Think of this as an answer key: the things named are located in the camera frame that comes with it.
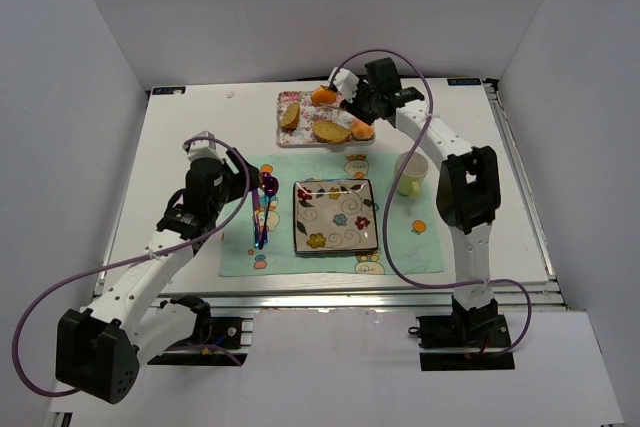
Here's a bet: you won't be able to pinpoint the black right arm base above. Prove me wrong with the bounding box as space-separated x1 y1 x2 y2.
408 300 515 372

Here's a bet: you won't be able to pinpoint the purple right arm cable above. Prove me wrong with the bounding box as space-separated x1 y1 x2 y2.
328 49 531 356

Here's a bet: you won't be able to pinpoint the sliced bread piece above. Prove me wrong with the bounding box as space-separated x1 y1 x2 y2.
312 120 351 144

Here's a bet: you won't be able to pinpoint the floral serving tray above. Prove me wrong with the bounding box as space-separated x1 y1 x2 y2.
276 90 376 148

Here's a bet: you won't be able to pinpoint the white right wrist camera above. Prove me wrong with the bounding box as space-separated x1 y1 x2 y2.
329 68 359 103

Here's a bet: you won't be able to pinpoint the pale yellow mug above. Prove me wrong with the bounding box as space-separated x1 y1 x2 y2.
394 152 429 198

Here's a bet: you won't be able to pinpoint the orange glossy bread roll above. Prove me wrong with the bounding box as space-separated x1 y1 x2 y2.
310 86 337 106

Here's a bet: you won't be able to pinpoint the metal tongs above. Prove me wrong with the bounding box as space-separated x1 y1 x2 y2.
317 103 349 122

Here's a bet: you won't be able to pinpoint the small bread slice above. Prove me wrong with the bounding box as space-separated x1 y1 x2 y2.
279 102 300 131

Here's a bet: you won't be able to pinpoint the iridescent purple spoon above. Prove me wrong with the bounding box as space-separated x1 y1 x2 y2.
258 172 279 250

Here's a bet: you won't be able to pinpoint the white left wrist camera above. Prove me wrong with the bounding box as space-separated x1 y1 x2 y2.
182 131 222 162

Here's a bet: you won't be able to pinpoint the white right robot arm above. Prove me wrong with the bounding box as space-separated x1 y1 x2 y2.
333 57 501 347

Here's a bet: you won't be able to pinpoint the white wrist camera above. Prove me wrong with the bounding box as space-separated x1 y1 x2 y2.
329 68 359 103
182 131 222 162

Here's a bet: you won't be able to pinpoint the mint green cartoon placemat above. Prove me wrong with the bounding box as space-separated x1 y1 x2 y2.
219 151 444 277

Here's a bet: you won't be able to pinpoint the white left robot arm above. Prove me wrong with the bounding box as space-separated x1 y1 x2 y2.
55 150 259 404

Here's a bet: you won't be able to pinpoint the round bread bun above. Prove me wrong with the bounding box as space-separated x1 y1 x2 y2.
351 120 375 141

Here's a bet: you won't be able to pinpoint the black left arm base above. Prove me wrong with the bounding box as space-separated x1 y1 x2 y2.
148 295 250 367

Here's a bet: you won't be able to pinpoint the square floral ceramic plate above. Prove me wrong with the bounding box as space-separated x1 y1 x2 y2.
293 178 379 255

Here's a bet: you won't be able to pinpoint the iridescent purple knife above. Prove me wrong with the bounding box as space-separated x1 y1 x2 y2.
251 187 261 247

